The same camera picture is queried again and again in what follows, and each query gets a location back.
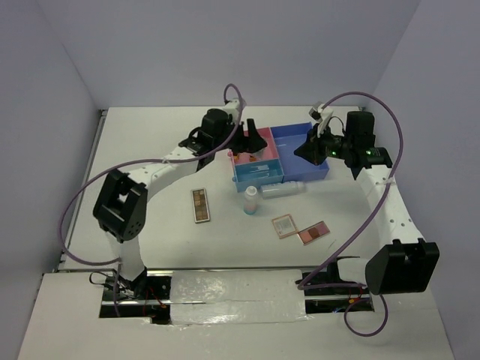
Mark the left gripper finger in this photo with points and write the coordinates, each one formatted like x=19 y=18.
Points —
x=240 y=150
x=255 y=143

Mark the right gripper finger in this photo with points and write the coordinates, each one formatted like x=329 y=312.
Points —
x=309 y=153
x=312 y=136

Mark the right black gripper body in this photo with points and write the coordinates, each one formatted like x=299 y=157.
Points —
x=334 y=145

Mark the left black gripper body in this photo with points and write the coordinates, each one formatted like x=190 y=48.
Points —
x=239 y=139

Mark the silver white pan palette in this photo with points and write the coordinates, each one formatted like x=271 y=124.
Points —
x=259 y=155

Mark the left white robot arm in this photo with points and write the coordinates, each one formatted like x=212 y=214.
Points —
x=121 y=206

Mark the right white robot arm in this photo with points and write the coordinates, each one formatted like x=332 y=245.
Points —
x=405 y=262

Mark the pink blue purple organizer tray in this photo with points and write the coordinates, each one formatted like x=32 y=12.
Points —
x=279 y=164

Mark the upright white pastel bottle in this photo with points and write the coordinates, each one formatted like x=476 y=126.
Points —
x=250 y=200

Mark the lying white spray bottle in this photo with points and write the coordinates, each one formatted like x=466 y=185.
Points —
x=283 y=189

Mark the long brown eyeshadow palette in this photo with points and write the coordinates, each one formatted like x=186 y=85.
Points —
x=201 y=213

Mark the pink compact label up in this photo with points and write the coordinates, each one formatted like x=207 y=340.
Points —
x=284 y=226

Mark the pink blush palette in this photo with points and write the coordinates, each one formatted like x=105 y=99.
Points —
x=313 y=232

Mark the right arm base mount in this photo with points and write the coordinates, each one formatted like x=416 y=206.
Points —
x=334 y=299

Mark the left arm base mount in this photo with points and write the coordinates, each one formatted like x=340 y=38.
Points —
x=150 y=299

